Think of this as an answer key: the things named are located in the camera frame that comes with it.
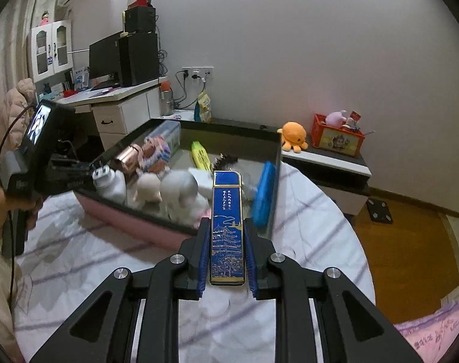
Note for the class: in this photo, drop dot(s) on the red white small packet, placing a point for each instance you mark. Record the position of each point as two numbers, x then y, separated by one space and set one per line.
355 119

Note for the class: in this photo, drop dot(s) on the pink quilted cloth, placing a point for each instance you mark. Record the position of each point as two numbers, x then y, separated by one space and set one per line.
433 336

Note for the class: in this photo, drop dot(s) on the white desk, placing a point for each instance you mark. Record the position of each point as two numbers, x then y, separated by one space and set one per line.
116 110

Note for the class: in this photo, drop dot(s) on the pixel block figure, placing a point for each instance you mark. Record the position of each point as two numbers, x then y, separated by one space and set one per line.
157 155

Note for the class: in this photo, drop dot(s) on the pink doll figurine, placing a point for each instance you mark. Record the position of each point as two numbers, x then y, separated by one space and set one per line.
44 18

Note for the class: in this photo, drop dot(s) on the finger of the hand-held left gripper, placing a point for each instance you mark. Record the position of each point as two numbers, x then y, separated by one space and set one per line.
82 164
74 184

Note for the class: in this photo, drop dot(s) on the black white low cabinet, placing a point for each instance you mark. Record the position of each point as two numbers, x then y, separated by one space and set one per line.
327 166

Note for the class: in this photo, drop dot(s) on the small cream desk fan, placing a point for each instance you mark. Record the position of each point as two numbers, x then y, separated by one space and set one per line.
123 17

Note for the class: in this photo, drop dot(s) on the pink shallow cardboard box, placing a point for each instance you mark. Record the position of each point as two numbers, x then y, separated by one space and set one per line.
138 224

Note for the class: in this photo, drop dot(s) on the clear bottle red cap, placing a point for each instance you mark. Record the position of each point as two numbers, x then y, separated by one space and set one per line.
166 98

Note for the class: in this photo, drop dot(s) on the beige curtain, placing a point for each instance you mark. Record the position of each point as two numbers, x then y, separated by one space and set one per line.
13 45

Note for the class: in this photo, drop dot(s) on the white charger plug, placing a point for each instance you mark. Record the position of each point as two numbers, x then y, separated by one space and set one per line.
110 183

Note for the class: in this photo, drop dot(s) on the copper cup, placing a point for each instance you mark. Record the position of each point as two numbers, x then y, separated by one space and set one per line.
127 160

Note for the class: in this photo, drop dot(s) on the black hair clip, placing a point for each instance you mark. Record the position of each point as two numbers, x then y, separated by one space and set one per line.
226 160

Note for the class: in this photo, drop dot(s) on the blue plastic comb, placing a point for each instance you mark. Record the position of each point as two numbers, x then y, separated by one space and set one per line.
263 193

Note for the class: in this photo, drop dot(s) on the black keyboard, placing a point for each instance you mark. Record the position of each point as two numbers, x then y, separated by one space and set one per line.
105 85

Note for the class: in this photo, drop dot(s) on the black speaker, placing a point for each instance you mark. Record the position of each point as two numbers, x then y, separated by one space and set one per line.
140 19

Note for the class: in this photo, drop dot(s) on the black floor scale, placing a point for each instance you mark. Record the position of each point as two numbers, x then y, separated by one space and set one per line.
379 210

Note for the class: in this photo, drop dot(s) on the pink plush toy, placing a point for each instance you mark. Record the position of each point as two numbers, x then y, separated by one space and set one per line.
336 118

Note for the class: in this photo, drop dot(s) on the row of books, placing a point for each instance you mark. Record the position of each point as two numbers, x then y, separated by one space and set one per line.
53 89

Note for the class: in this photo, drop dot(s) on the white wall socket strip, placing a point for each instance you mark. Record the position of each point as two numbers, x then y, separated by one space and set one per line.
197 72

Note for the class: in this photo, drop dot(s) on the white soft toy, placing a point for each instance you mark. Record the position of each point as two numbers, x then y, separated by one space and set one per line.
187 217

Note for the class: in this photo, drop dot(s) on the yellow highlighter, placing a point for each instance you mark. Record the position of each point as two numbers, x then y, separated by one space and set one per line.
201 155

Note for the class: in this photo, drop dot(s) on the blue white box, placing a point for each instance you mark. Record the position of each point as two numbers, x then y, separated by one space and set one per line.
82 77

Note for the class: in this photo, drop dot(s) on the red cloth item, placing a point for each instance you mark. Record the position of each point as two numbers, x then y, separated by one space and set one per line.
70 93

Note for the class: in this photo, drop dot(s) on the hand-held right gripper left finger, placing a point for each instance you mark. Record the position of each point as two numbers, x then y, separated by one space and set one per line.
204 257

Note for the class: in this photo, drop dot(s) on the black computer monitor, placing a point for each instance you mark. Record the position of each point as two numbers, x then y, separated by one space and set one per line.
104 58

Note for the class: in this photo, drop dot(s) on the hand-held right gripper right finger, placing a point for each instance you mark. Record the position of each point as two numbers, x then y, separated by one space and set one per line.
251 257

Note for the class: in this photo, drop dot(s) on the yellow green snack bag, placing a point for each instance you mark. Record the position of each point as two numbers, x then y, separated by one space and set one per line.
204 107

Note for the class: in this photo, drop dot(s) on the small pale doll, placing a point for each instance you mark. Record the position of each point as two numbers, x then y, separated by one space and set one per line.
150 189

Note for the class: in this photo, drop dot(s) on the blue patterned case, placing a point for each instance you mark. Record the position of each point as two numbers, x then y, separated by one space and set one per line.
227 234

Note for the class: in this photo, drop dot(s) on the pink blue packet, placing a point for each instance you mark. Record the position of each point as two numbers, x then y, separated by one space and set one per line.
178 114

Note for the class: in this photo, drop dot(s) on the white glass-door cabinet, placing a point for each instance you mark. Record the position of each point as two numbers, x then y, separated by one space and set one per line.
49 51

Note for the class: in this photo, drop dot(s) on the black computer tower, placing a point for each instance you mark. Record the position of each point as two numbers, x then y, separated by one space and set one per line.
140 60

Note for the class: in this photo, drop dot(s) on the white nightstand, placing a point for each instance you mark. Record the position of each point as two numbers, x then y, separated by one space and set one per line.
187 115

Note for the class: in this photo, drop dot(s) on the red crate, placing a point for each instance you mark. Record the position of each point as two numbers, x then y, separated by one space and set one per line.
337 141

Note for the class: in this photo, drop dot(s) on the pink puffer jacket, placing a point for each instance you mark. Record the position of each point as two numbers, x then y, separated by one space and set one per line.
15 98

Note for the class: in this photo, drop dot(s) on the orange octopus plush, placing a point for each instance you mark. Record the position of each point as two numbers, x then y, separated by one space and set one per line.
294 136

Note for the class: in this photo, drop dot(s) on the white sphere ornament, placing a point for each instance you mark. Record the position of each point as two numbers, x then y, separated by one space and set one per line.
179 191

